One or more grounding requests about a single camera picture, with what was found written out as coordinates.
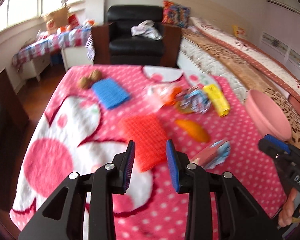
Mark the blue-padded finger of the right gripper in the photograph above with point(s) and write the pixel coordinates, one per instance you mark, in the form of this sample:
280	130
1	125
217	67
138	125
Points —
280	144

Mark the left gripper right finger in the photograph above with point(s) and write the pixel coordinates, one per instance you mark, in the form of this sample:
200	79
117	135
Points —
177	162

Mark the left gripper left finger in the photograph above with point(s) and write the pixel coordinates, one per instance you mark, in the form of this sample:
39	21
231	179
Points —
123	169

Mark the orange peel large piece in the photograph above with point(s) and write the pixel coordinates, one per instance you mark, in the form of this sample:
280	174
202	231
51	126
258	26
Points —
194	130

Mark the yellow plastic wrapper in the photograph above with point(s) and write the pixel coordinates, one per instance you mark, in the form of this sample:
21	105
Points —
218	99

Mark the blue foam fruit net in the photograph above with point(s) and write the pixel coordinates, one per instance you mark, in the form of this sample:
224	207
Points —
109	93

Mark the clear plastic bag orange print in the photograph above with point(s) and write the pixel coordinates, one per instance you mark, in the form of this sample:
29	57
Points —
161	95

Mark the person's right hand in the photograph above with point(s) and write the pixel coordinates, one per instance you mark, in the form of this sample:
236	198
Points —
286	214

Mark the pink plastic basin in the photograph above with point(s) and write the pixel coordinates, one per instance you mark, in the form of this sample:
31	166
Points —
267	116

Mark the red foam fruit net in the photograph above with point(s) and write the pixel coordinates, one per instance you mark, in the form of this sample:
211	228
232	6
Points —
149	137

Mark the pink blue printed wrapper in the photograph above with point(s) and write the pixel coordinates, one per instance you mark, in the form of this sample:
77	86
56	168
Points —
212	155

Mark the pink polka dot fleece blanket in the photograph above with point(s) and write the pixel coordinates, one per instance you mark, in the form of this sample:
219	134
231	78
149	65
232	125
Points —
93	114

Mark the orange peel small piece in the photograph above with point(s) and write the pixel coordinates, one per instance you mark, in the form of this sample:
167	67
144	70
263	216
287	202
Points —
181	109

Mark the white red folded quilt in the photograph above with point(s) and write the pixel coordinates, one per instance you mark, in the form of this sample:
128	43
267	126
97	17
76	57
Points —
269	66

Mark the brown walnut left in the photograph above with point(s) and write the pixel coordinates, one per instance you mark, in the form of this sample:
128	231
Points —
84	83

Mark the brown walnut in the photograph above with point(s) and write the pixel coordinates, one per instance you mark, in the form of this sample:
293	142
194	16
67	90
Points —
95	75
84	83

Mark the brown walnut right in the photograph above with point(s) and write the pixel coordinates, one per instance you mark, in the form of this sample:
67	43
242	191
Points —
95	75

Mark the white wardrobe with floral band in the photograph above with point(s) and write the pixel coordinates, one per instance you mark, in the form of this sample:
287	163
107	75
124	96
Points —
281	33

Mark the bed with brown leaf blanket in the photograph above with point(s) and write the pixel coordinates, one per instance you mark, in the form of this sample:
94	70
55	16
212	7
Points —
201	54

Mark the yellow small pillow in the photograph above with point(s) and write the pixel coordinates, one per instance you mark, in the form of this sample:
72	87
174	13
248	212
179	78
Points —
239	32

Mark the dark wooden side cabinet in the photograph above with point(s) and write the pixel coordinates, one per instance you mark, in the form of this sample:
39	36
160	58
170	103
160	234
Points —
13	121

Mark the checked tablecloth side table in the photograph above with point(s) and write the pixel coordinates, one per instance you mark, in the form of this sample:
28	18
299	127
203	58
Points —
74	38

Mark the black leather armchair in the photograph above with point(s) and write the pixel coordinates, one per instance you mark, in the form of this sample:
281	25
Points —
137	50

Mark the white crumpled cloth on chair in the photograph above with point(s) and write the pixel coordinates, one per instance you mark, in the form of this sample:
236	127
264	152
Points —
146	29

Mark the red box on table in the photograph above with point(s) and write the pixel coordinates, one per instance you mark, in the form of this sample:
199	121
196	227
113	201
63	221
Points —
73	21

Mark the colourful patterned cushion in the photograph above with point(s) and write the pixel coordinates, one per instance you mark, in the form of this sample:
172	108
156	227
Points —
175	14

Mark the brown paper shopping bag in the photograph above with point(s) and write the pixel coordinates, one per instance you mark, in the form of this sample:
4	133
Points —
56	19

